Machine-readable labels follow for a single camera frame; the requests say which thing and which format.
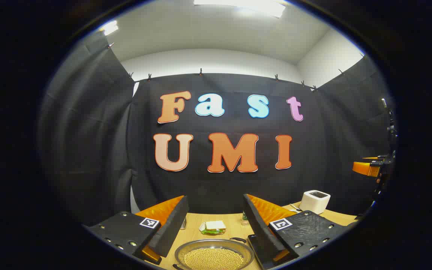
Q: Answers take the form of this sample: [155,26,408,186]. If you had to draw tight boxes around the black backdrop cloth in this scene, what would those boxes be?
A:
[38,32,396,225]

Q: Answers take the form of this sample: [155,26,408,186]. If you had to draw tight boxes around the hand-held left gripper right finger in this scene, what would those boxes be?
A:
[243,194,359,270]

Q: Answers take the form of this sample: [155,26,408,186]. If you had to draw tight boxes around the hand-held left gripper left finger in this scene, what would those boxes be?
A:
[83,195,189,266]

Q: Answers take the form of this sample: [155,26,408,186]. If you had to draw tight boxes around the ceiling light panel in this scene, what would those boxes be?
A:
[102,21,119,36]

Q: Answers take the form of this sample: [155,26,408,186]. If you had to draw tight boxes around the steel pot with black handle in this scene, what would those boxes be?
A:
[173,237,255,270]

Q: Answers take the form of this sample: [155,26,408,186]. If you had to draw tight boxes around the pile of soybeans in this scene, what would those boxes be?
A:
[183,247,245,270]

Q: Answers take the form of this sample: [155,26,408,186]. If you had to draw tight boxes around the white plate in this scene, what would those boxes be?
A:
[199,221,226,236]

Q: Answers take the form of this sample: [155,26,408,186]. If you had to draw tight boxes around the row of black clips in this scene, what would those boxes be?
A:
[107,42,346,92]

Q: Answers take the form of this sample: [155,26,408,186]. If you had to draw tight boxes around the white box-shaped toaster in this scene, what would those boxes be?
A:
[299,190,331,215]

